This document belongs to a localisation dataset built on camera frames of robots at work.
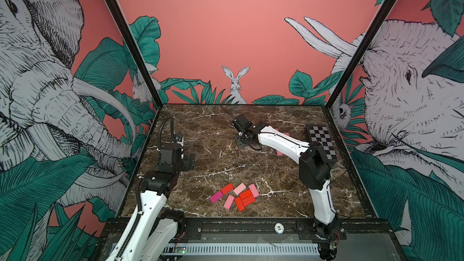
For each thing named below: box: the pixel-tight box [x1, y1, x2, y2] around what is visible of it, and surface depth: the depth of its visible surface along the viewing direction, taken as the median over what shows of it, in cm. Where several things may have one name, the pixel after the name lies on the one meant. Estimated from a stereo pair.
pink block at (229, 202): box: [223, 194, 236, 210], surface depth 82 cm
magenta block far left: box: [209, 190, 223, 204], surface depth 85 cm
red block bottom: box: [234, 196, 246, 213], surface depth 82 cm
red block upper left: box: [221, 183, 235, 196], surface depth 86 cm
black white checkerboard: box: [305, 125, 338, 162], surface depth 103 cm
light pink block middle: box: [233, 182, 247, 196], surface depth 86 cm
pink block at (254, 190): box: [248, 183, 260, 198], surface depth 86 cm
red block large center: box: [239, 189, 257, 207], surface depth 83 cm
